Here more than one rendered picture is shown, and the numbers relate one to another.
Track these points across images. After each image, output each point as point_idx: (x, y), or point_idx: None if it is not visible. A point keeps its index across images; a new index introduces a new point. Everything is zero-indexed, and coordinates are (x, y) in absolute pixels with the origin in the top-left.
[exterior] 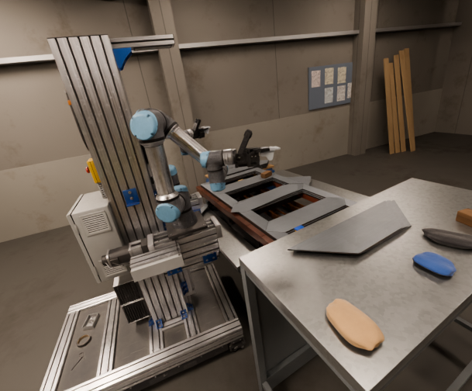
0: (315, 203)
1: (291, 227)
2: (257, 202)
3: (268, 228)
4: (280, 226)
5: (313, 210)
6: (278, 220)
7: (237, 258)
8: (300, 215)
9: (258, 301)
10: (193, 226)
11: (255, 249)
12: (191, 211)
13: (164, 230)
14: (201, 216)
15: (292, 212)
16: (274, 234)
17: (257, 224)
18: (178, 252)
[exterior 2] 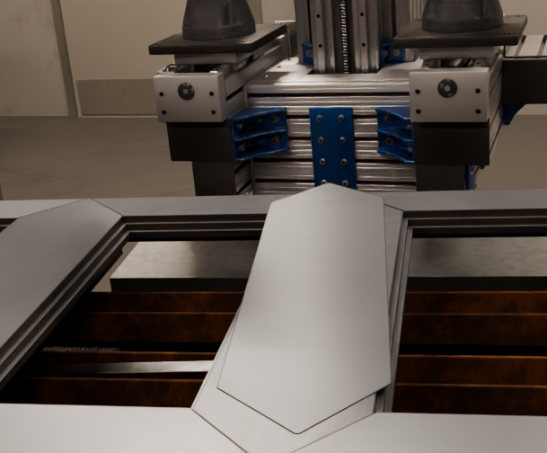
0: None
1: (11, 231)
2: (308, 241)
3: (91, 205)
4: (51, 221)
5: None
6: (87, 229)
7: (172, 244)
8: (18, 271)
9: None
10: (179, 38)
11: (154, 276)
12: (190, 0)
13: (303, 59)
14: (204, 43)
15: (68, 269)
16: (46, 203)
17: (146, 198)
18: (167, 66)
